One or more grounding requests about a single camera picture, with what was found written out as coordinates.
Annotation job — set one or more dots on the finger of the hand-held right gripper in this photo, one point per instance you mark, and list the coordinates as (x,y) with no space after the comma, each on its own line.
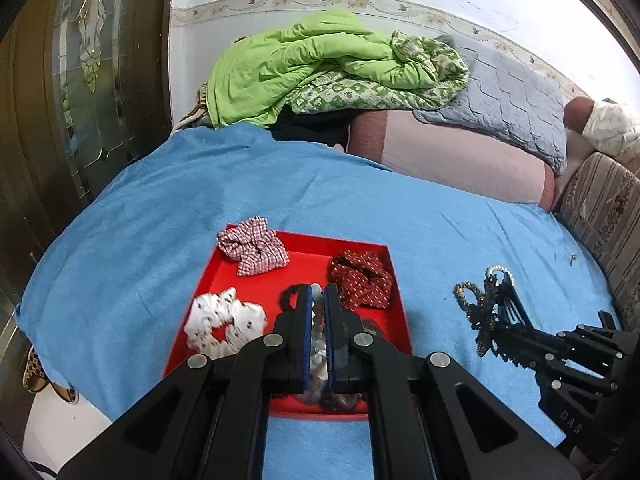
(595,340)
(580,375)

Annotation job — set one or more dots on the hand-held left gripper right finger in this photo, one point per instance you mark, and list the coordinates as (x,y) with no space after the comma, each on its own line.
(331,340)

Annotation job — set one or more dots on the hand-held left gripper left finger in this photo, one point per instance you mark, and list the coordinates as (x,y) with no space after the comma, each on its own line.
(306,340)

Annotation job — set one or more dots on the black organza scrunchie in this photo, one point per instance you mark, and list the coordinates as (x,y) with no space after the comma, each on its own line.
(340,401)

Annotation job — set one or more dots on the dark red dotted scrunchie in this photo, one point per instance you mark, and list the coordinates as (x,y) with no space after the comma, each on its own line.
(360,280)

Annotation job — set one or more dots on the white cherry print scrunchie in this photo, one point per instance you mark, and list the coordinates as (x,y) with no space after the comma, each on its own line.
(240,315)

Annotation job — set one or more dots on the red tray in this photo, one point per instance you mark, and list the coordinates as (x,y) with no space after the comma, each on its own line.
(305,265)

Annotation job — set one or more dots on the red plaid scrunchie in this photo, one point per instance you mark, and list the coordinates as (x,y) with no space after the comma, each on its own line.
(255,250)

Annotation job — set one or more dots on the black hair claw clip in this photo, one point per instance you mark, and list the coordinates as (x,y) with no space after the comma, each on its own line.
(492,310)

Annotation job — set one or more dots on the striped sofa cushion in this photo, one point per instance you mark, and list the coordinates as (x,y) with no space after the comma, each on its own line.
(600,210)

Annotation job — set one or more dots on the blue blanket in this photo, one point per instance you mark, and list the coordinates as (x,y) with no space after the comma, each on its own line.
(150,210)

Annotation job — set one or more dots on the dark cloth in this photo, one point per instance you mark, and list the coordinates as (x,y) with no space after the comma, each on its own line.
(310,130)

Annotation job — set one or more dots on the white patterned pillow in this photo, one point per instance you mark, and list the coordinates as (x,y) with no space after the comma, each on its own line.
(615,130)

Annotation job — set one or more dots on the pink quilted cushion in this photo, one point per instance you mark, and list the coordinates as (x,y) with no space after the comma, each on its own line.
(450,160)

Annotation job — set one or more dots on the brown cushion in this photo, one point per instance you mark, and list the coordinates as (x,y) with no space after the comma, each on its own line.
(575,115)

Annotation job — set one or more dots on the beige patterned cloth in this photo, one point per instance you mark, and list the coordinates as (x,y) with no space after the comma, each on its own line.
(192,117)

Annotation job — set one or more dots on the grey quilted pillow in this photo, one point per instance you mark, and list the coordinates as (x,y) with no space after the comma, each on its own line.
(515,100)

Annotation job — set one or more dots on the checkered slipper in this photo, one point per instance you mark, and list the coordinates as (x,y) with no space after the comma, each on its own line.
(37,370)

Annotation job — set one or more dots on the green quilt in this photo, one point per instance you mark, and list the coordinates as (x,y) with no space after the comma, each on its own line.
(280,60)

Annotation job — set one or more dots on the wooden door with glass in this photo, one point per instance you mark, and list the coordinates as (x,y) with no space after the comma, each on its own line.
(30,160)

